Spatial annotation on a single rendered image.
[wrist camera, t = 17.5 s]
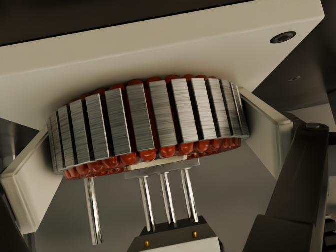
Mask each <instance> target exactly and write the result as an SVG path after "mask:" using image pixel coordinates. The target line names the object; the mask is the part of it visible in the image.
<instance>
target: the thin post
mask: <svg viewBox="0 0 336 252"><path fill-rule="evenodd" d="M83 181H84V188H85V195H86V202H87V209H88V216H89V223H90V230H91V237H92V244H93V245H98V244H101V243H103V239H102V232H101V225H100V218H99V211H98V204H97V198H96V191H95V184H94V178H86V179H83Z"/></svg>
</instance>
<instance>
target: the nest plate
mask: <svg viewBox="0 0 336 252"><path fill-rule="evenodd" d="M324 18H325V14H324V10H323V7H322V3H321V0H255V1H249V2H244V3H238V4H233V5H227V6H222V7H216V8H211V9H205V10H200V11H194V12H189V13H183V14H178V15H172V16H167V17H161V18H156V19H150V20H145V21H139V22H134V23H128V24H123V25H117V26H112V27H106V28H101V29H95V30H90V31H84V32H79V33H73V34H68V35H62V36H57V37H51V38H46V39H40V40H35V41H29V42H24V43H18V44H13V45H7V46H2V47H0V118H2V119H5V120H8V121H11V122H14V123H17V124H20V125H23V126H26V127H29V128H32V129H35V130H38V131H41V130H42V129H43V128H44V127H45V125H46V124H47V120H48V118H49V117H50V116H51V114H53V113H54V112H55V111H58V109H60V108H62V107H63V105H66V104H69V102H70V101H71V100H74V99H79V98H80V97H81V96H82V95H84V94H93V93H94V91H96V90H98V89H106V90H109V89H110V87H111V86H113V85H115V84H122V85H124V86H125V87H126V88H127V86H128V84H129V83H130V82H131V81H134V80H140V81H142V82H143V84H144V87H145V89H147V81H148V79H150V78H153V77H159V78H161V79H162V80H163V81H164V80H165V78H166V77H168V76H171V75H176V76H178V77H180V78H181V77H183V76H184V75H193V76H195V77H196V76H200V75H205V76H207V77H216V78H217V79H222V80H225V81H229V82H232V83H234V84H236V85H237V86H238V87H239V88H240V87H243V88H245V89H246V90H248V91H249V92H250V93H252V92H253V91H254V90H255V89H256V88H257V87H258V86H259V85H260V84H261V83H262V82H263V81H264V80H265V79H266V77H267V76H268V75H269V74H270V73H271V72H272V71H273V70H274V69H275V68H276V67H277V66H278V65H279V64H280V63H281V62H282V61H283V60H284V59H285V58H286V57H287V56H288V55H289V54H290V53H291V52H292V51H293V50H294V49H295V48H296V47H297V46H298V45H299V44H300V43H301V42H302V40H303V39H304V38H305V37H306V36H307V35H308V34H309V33H310V32H311V31H312V30H313V29H314V28H315V27H316V26H317V25H318V24H319V23H320V22H321V21H322V20H323V19H324Z"/></svg>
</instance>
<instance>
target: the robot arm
mask: <svg viewBox="0 0 336 252"><path fill-rule="evenodd" d="M239 92H240V96H241V100H242V105H243V109H244V113H245V117H246V122H247V126H248V130H249V134H250V137H249V138H247V139H245V140H244V141H245V142H246V143H247V144H248V145H249V147H250V148H251V149H252V150H253V152H254V153H255V154H256V155H257V157H258V158H259V159H260V160H261V162H262V163H263V164H264V165H265V167H266V168H267V169H268V170H269V171H270V173H271V174H272V175H273V176H274V178H275V179H276V180H277V183H276V186H275V189H274V191H273V194H272V197H271V200H270V202H269V205H268V208H267V211H266V213H265V215H262V214H258V215H257V217H256V219H255V221H254V224H253V226H252V229H251V231H250V234H249V236H248V239H247V241H246V244H245V246H244V249H243V251H242V252H322V249H323V239H324V229H325V220H326V210H327V201H328V197H329V185H330V177H336V132H330V128H329V126H327V125H325V124H321V123H306V122H304V121H303V120H301V119H299V118H298V117H296V116H295V115H293V114H292V113H289V112H285V111H281V112H278V111H276V110H275V109H274V108H272V107H271V106H269V105H268V104H266V103H265V102H264V101H262V100H261V99H259V98H258V97H256V96H255V95H254V94H252V93H251V92H249V91H248V90H246V89H245V88H243V87H239ZM63 177H64V175H56V174H54V171H53V164H52V156H51V148H50V141H49V133H48V126H47V124H46V125H45V126H44V128H43V129H42V130H41V131H40V132H39V133H38V134H37V135H36V136H35V138H34V139H33V140H32V141H31V142H30V143H29V144H28V145H27V146H26V148H25V149H24V150H23V151H22V152H21V153H20V154H19V155H18V156H17V158H16V159H15V160H14V161H13V162H12V163H11V164H10V165H9V166H7V167H6V168H5V169H4V170H3V171H2V172H1V173H0V252H30V250H29V248H28V246H27V244H26V242H25V240H24V238H23V236H22V234H24V235H25V234H30V233H35V232H36V231H37V230H38V228H39V226H40V224H41V222H42V220H43V218H44V216H45V214H46V212H47V210H48V208H49V205H50V203H51V201H52V199H53V197H54V195H55V193H56V191H57V189H58V187H59V185H60V183H61V181H62V179H63ZM16 223H17V224H16ZM17 225H18V226H17ZM18 227H19V228H18ZM21 233H22V234H21Z"/></svg>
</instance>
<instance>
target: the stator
mask: <svg viewBox="0 0 336 252"><path fill-rule="evenodd" d="M47 129H48V136H49V144H50V152H51V159H52V167H53V173H54V174H55V175H65V177H66V179H67V180H71V181H72V180H83V179H90V178H97V177H102V176H109V175H112V174H120V173H122V172H124V173H127V172H130V171H138V170H140V169H144V168H146V169H148V168H151V167H152V166H157V167H159V166H161V165H163V164H165V165H166V164H172V163H176V162H177V163H178V162H183V161H188V160H192V159H198V158H202V157H207V156H211V155H216V154H220V153H224V152H227V151H232V150H235V149H237V148H239V147H241V141H243V140H246V139H248V138H249V137H250V133H249V128H248V124H247V120H246V116H245V111H244V107H243V103H242V99H241V94H240V90H239V87H238V86H237V85H236V84H234V83H233V82H229V81H227V80H222V79H217V78H216V77H214V76H211V77H207V76H205V75H198V76H196V77H195V76H193V75H191V74H187V75H184V76H182V77H181V78H180V77H179V76H177V75H169V76H167V77H166V78H165V79H164V80H162V79H161V78H160V77H151V78H150V79H148V80H147V83H146V89H145V86H144V83H143V82H142V81H141V80H133V81H131V82H129V83H128V85H127V87H125V86H124V85H123V84H114V85H112V86H111V87H110V89H109V90H107V89H104V88H100V89H97V90H95V91H94V92H93V94H91V93H86V94H83V95H81V96H80V98H76V99H72V100H71V101H70V102H69V103H68V104H65V105H63V106H62V108H60V109H58V111H55V112H54V113H53V114H51V115H50V117H49V118H48V119H47Z"/></svg>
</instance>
